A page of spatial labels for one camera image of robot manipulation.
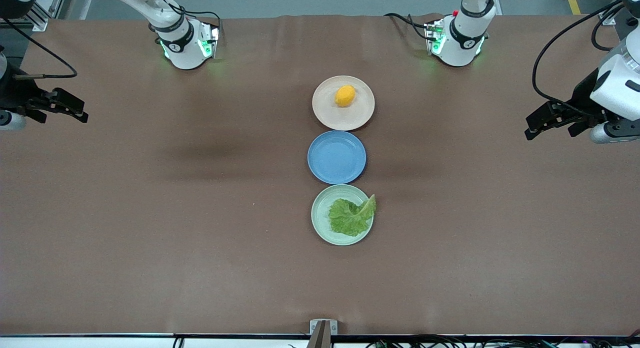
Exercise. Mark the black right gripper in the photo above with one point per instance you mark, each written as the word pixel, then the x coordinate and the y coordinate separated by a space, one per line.
pixel 14 93

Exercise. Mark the brown table cover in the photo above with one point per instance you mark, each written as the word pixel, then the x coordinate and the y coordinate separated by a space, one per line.
pixel 150 238

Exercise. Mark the blue round plate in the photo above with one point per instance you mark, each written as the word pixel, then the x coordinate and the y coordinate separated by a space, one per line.
pixel 336 157

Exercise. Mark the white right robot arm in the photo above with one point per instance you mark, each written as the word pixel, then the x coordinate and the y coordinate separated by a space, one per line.
pixel 182 47

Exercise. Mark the green lettuce leaf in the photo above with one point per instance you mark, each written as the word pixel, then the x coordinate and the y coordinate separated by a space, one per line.
pixel 347 220

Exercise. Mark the yellow lemon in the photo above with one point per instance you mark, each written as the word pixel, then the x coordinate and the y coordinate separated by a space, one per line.
pixel 345 96

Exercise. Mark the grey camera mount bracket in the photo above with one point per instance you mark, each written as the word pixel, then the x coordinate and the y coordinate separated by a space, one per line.
pixel 322 328

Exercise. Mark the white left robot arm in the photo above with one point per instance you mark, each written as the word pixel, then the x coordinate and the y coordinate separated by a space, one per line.
pixel 620 82

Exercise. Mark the aluminium frame profile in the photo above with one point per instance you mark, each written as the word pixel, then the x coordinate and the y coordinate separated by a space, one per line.
pixel 40 20

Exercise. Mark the pale green round plate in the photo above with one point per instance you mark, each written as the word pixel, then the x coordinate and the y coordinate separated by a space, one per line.
pixel 320 213

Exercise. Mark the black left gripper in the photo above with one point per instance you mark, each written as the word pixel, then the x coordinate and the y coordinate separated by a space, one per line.
pixel 583 97

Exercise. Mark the beige round plate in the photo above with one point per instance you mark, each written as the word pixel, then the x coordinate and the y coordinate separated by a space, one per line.
pixel 350 118

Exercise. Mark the white table edge rail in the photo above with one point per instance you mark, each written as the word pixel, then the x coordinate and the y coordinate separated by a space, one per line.
pixel 100 343

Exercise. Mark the silver arm base connector box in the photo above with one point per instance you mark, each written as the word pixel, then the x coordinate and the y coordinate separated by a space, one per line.
pixel 434 37
pixel 209 40

